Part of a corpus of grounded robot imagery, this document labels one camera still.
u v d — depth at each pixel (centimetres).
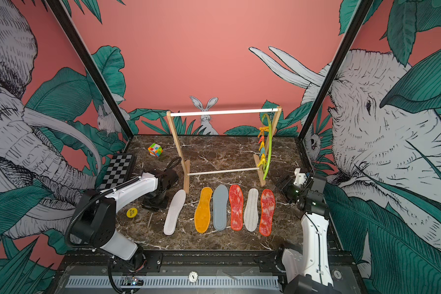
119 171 98
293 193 65
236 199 92
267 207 90
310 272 40
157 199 73
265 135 91
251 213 88
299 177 71
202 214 87
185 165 92
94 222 44
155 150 107
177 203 90
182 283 70
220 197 94
